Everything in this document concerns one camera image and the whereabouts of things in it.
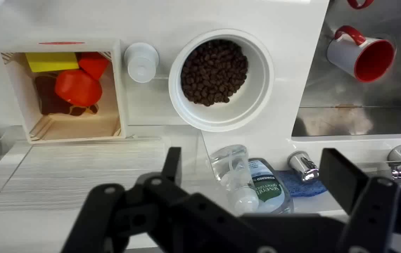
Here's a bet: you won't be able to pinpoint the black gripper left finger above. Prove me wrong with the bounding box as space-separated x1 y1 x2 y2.
61 146 240 253

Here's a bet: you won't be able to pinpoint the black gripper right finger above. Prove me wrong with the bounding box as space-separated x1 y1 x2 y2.
320 148 401 253

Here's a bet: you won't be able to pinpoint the small white cup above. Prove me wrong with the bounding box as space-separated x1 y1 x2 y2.
123 41 162 84

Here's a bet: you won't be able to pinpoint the white open box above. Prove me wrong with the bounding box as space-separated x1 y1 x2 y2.
0 39 129 145

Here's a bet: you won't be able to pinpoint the large red cup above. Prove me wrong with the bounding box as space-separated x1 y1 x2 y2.
53 69 105 108

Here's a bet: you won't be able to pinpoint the small red cup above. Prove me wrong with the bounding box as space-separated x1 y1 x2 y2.
77 52 112 82

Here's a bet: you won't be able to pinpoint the small chrome knob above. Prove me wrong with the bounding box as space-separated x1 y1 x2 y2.
288 150 321 183

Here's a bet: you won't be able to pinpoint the green label dish soap bottle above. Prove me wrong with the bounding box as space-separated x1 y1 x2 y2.
248 157 295 215

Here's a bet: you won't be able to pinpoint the stainless steel sink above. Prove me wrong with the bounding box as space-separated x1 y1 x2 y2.
291 0 401 139

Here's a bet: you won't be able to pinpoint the clear soap dispenser bottle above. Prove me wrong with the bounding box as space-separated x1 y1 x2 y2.
208 143 262 216

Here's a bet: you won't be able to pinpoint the white mug red inside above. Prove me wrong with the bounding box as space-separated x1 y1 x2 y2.
347 0 376 11
326 25 397 83

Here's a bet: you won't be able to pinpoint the yellow block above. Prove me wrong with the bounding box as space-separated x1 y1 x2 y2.
25 52 81 75

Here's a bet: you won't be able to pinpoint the white bowl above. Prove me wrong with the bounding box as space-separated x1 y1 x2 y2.
168 28 276 134

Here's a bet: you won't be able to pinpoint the brown coffee beans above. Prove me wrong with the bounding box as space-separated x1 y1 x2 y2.
179 38 250 107

